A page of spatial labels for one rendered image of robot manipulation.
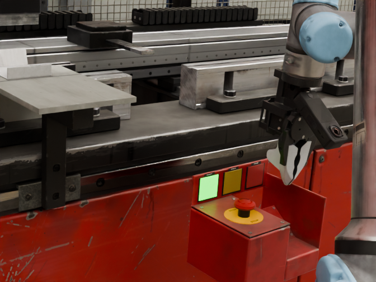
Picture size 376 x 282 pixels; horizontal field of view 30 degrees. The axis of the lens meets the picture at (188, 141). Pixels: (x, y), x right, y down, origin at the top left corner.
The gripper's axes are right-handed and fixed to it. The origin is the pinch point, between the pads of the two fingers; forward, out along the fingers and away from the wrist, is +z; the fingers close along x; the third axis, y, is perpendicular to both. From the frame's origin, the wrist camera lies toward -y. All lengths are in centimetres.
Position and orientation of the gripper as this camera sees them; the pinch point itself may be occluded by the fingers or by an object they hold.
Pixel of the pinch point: (291, 179)
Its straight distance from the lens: 132.7
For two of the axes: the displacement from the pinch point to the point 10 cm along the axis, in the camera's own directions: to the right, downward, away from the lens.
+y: -6.3, -3.5, 6.9
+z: -1.2, 9.2, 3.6
